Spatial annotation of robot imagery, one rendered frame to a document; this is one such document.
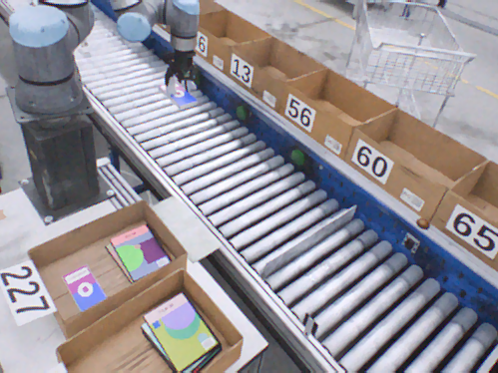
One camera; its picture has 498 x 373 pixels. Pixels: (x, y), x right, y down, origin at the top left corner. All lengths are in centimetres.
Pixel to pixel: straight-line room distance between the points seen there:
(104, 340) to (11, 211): 62
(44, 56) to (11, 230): 62
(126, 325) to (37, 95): 72
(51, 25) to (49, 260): 72
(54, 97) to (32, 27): 21
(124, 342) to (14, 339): 29
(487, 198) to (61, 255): 152
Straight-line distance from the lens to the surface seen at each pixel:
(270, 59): 238
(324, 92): 215
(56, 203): 169
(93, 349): 138
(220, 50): 223
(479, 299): 171
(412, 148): 195
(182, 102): 158
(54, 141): 152
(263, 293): 148
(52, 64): 141
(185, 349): 131
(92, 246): 157
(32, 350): 142
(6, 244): 166
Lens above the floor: 196
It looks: 36 degrees down
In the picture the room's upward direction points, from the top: 8 degrees clockwise
